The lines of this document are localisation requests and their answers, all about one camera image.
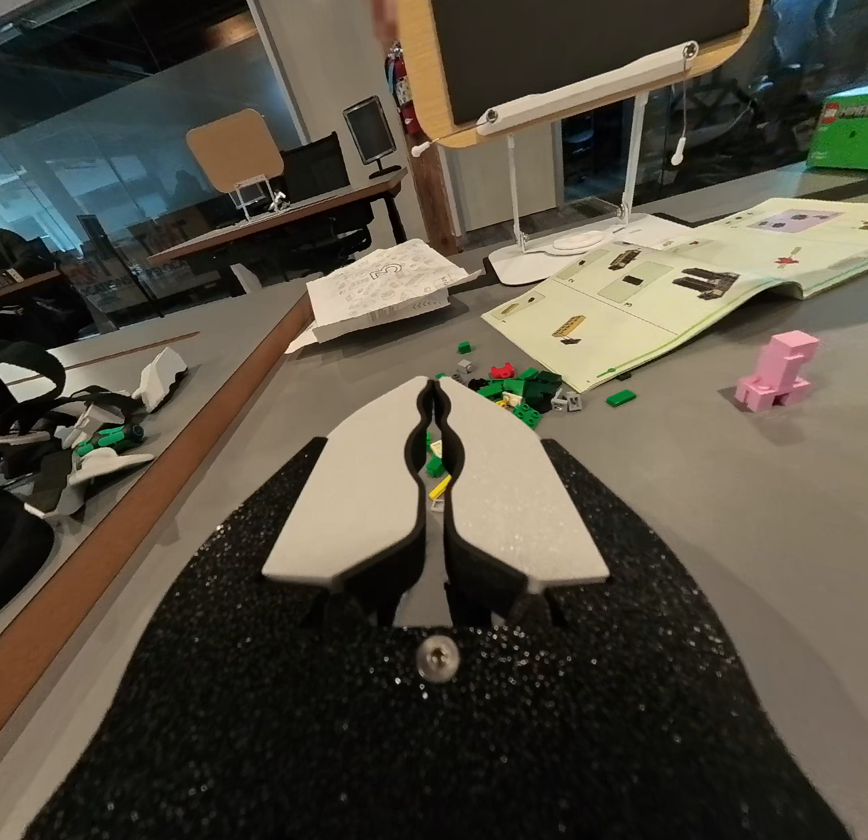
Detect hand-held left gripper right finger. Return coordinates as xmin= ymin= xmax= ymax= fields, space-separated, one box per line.
xmin=434 ymin=377 xmax=611 ymax=627

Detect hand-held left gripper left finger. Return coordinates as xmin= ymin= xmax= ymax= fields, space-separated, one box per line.
xmin=261 ymin=376 xmax=435 ymax=627

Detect pile of small toy bricks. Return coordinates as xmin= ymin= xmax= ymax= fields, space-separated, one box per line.
xmin=424 ymin=340 xmax=584 ymax=480

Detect pale green instruction booklet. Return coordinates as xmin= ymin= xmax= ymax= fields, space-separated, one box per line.
xmin=481 ymin=198 xmax=868 ymax=394

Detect grey desk with wooden edge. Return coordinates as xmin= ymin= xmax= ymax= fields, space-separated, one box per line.
xmin=0 ymin=291 xmax=316 ymax=726

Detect wooden top office desk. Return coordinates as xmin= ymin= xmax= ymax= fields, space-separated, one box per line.
xmin=146 ymin=168 xmax=409 ymax=299

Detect white printed paper bag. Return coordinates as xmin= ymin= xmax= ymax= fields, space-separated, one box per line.
xmin=285 ymin=238 xmax=484 ymax=354

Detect white and black plastic part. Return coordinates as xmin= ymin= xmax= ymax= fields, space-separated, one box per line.
xmin=132 ymin=347 xmax=189 ymax=414

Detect green and black tool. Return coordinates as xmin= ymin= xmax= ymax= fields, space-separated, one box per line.
xmin=73 ymin=425 xmax=146 ymax=458

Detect pink brick pig figure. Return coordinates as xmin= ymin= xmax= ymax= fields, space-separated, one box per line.
xmin=734 ymin=330 xmax=821 ymax=414

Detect wooden pillar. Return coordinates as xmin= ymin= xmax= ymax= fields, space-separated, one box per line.
xmin=406 ymin=131 xmax=463 ymax=257

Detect black textured case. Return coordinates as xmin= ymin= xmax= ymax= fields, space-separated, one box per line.
xmin=0 ymin=491 xmax=57 ymax=614

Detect black office chair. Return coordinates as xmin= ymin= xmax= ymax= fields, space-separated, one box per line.
xmin=279 ymin=131 xmax=374 ymax=251

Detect small black monitor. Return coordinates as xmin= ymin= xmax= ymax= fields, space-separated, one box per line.
xmin=342 ymin=94 xmax=402 ymax=180

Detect small wooden board on stand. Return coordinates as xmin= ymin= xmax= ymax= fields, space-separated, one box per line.
xmin=186 ymin=108 xmax=286 ymax=223

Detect red fire extinguisher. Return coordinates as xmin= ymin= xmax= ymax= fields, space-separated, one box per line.
xmin=385 ymin=40 xmax=418 ymax=137

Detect wood-framed black panel on stand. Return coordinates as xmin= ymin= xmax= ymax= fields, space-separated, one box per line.
xmin=393 ymin=0 xmax=769 ymax=286

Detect green toy box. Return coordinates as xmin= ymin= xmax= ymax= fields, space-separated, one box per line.
xmin=806 ymin=86 xmax=868 ymax=171

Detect black straps with white parts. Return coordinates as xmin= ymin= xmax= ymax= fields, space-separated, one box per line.
xmin=0 ymin=342 xmax=157 ymax=519

